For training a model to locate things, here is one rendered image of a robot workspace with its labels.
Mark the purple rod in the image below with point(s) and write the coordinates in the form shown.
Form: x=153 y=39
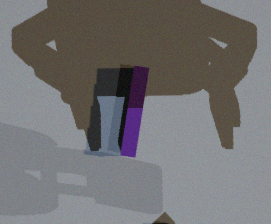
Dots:
x=134 y=111

